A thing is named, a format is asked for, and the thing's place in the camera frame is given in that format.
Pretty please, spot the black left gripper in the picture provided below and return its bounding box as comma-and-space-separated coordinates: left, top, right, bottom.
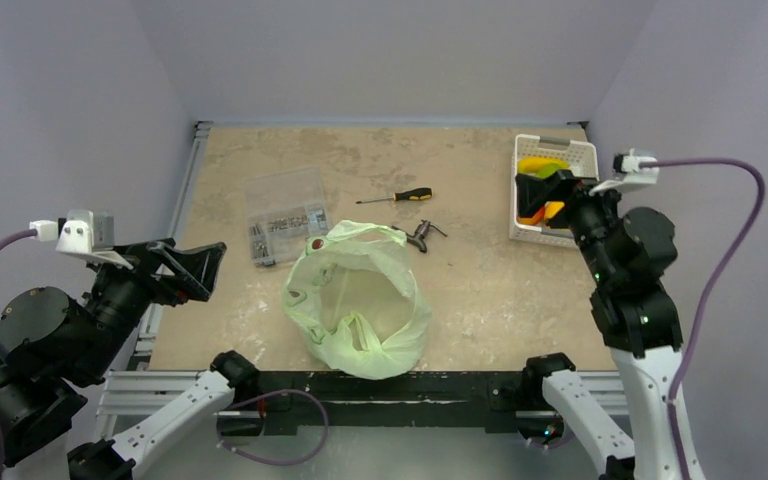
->
76, 234, 226, 376

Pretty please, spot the yellow fake banana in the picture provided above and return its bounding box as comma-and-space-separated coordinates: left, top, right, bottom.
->
517, 156, 569, 175

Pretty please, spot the green plastic bag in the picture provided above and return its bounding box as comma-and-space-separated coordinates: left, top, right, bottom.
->
282, 220, 432, 380

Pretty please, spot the yellow fake lemon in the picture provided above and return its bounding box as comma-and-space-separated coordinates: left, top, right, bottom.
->
544, 201, 565, 222

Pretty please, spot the red fake fruit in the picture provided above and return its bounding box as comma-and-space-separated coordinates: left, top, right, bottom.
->
516, 206, 545, 226

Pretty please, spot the green fake apple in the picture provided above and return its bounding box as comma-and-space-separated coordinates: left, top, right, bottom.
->
534, 164, 563, 179

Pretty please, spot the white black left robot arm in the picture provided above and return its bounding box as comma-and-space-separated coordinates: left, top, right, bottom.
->
0, 239, 258, 479

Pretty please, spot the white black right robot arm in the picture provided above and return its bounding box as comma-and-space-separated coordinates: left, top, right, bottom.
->
514, 170, 705, 479

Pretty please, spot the white plastic basket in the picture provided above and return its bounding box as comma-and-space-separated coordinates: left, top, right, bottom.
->
508, 134, 599, 249

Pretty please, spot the clear plastic screw box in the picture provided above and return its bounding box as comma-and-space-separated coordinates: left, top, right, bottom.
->
243, 167, 332, 267

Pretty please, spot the yellow black screwdriver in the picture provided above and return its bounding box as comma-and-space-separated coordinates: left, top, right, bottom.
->
356, 187, 433, 204

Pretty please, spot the grey metal faucet tap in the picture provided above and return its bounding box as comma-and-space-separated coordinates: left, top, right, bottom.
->
390, 220, 448, 254

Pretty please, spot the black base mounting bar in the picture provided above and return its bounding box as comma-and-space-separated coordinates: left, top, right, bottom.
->
215, 371, 566, 442

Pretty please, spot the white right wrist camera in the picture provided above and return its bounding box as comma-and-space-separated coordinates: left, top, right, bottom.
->
589, 148, 660, 197

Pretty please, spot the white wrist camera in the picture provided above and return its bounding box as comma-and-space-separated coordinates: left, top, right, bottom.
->
29, 209, 134, 270
589, 148, 660, 197

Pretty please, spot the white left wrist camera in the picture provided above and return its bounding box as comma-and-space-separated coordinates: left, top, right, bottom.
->
29, 209, 134, 270

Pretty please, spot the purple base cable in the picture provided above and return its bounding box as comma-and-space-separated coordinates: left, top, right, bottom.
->
214, 388, 330, 466

